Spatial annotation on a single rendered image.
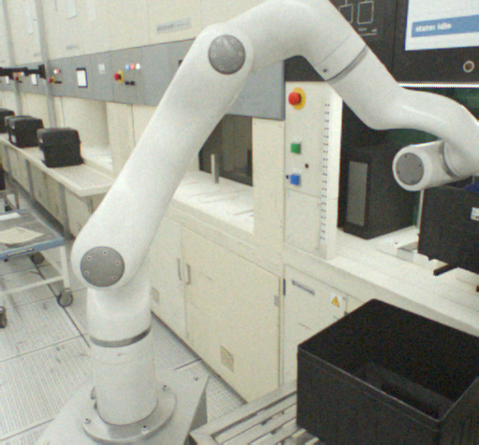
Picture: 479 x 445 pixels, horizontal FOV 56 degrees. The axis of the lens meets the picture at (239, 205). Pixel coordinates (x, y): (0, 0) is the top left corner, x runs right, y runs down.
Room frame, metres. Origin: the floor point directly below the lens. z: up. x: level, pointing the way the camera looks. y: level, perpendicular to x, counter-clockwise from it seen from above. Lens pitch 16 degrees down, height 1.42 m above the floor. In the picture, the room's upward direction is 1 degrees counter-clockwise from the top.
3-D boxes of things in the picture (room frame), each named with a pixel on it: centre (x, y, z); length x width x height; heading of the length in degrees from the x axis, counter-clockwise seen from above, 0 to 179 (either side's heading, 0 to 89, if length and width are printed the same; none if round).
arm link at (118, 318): (0.82, 0.24, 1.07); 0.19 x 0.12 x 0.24; 7
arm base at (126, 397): (0.79, 0.24, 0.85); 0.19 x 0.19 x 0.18
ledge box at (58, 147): (3.37, 1.33, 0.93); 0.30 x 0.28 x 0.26; 31
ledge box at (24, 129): (4.35, 2.01, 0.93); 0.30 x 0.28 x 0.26; 37
